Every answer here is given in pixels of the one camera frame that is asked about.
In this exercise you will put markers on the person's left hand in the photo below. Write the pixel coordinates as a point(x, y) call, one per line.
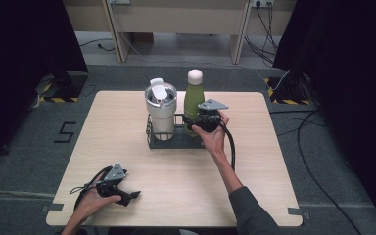
point(91, 204)

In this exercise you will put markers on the black stand base striped tape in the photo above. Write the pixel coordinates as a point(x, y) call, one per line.
point(289, 93)
point(63, 88)

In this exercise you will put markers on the light wooden desk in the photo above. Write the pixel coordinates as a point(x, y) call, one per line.
point(182, 16)

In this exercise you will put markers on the white wall socket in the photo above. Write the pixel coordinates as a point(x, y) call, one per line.
point(263, 2)

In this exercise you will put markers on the black curtain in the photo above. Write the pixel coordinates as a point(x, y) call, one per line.
point(349, 81)
point(16, 65)

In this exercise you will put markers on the person's right hand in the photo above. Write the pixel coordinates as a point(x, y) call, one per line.
point(215, 140)

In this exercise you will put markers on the grey tape strip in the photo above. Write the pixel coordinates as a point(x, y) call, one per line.
point(298, 212)
point(53, 207)

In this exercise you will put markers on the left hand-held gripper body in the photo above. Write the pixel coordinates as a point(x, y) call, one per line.
point(112, 182)

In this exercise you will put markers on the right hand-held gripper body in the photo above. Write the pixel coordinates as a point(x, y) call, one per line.
point(209, 120)

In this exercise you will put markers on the green bottle with white cap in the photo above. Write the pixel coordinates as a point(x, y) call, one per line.
point(194, 98)

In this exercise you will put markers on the white insulated tumbler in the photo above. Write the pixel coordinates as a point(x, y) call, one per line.
point(161, 111)

